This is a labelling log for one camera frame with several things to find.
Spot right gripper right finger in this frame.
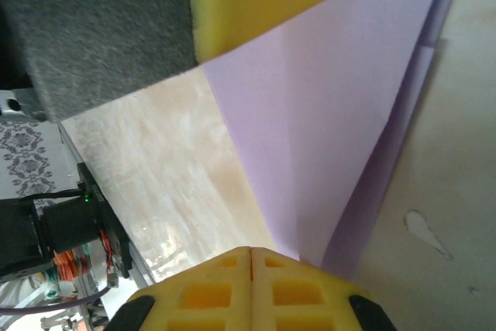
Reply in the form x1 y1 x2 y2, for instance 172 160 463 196
250 246 397 331

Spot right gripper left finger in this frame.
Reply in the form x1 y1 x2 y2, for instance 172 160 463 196
110 246 252 331

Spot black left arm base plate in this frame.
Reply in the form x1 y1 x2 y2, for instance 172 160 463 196
76 162 135 280

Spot thin red wires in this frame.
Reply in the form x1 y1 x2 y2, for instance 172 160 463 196
99 229 119 270

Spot purple paper sheet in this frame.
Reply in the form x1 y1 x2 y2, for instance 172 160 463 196
201 0 468 284

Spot colourful wire bundle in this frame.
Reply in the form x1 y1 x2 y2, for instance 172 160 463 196
52 249 92 282

